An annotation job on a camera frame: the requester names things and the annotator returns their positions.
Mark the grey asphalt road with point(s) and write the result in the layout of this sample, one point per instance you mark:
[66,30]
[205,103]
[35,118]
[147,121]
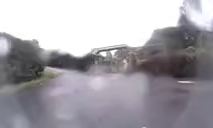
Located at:
[107,103]

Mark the dark trees and bushes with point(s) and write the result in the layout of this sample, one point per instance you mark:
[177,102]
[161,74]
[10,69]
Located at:
[177,53]

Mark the grass verge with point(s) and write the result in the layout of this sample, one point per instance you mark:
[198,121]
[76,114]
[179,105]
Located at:
[34,81]

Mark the dark green bushes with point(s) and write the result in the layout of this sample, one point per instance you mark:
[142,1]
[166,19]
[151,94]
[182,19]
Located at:
[17,60]

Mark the gateway frame structure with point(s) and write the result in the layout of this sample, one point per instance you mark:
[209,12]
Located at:
[109,55]

